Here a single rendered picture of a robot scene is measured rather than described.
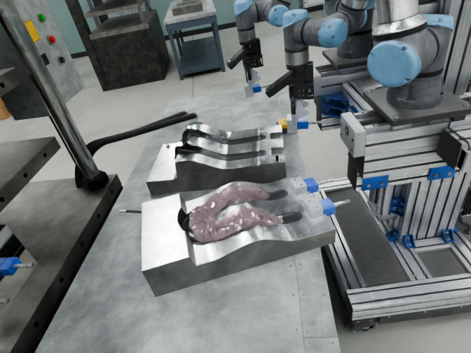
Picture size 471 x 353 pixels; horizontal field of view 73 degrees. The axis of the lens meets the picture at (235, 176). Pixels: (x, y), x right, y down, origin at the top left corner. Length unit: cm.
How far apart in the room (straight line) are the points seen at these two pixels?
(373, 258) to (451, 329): 42
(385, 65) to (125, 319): 88
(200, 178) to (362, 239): 95
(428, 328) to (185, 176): 127
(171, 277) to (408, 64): 75
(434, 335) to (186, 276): 123
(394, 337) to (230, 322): 105
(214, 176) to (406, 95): 64
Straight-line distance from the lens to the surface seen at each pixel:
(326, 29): 99
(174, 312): 86
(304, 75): 112
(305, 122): 118
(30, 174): 122
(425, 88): 104
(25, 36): 123
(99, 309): 96
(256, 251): 84
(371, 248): 172
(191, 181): 114
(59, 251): 121
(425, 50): 91
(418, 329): 177
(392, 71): 89
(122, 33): 502
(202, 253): 85
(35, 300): 111
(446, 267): 173
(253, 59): 148
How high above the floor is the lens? 150
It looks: 36 degrees down
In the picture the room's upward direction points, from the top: 11 degrees counter-clockwise
